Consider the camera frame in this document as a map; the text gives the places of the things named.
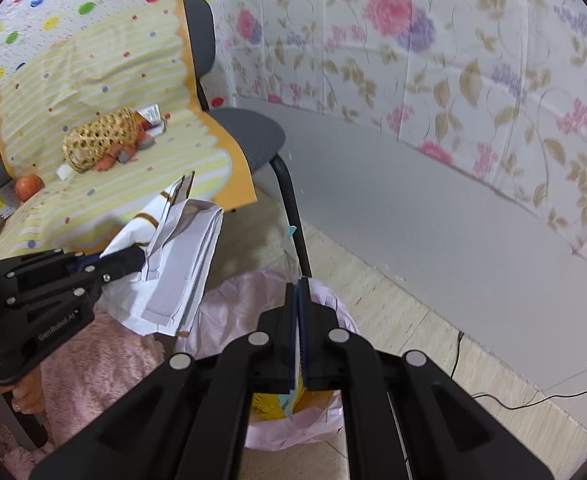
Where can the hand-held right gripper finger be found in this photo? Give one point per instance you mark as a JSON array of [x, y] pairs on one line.
[[293, 340], [304, 340]]

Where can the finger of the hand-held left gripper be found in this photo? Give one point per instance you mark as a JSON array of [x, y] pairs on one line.
[[123, 265], [85, 261]]

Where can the white bag with brown stripe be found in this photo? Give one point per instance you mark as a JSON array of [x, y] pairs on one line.
[[123, 232]]

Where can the white paper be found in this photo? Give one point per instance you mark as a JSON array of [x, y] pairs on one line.
[[188, 260]]

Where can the pink trash bag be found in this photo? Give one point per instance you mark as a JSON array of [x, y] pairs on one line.
[[223, 310]]

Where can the white wrapper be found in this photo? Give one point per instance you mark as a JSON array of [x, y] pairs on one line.
[[151, 115]]

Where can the person's left hand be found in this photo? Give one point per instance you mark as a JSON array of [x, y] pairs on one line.
[[25, 400]]

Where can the yellow packet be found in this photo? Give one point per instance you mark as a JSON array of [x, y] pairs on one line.
[[268, 405]]

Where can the pink fluffy blanket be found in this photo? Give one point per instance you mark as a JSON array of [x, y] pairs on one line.
[[98, 360]]

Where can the red apple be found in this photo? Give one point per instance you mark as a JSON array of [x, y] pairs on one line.
[[28, 187]]

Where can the small grey piece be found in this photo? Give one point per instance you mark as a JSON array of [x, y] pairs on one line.
[[123, 158], [147, 144]]

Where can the woven bamboo basket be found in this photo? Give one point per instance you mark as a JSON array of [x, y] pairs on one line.
[[98, 140]]

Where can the grey chair with black legs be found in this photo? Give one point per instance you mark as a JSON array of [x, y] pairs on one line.
[[248, 135]]

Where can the yellow striped dotted cloth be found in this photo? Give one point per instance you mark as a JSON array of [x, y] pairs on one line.
[[123, 70]]

